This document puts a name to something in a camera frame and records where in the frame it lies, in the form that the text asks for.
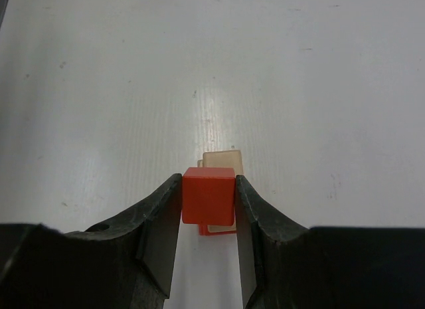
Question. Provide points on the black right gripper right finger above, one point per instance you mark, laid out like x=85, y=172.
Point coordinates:
x=285, y=265

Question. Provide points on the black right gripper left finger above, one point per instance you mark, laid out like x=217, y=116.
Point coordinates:
x=125, y=261

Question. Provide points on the plain red wood block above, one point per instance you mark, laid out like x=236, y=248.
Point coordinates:
x=208, y=196

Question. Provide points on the long natural wood block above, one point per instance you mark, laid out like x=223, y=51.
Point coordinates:
x=229, y=158

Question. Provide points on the red cube letter R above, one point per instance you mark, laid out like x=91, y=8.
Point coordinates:
x=211, y=230

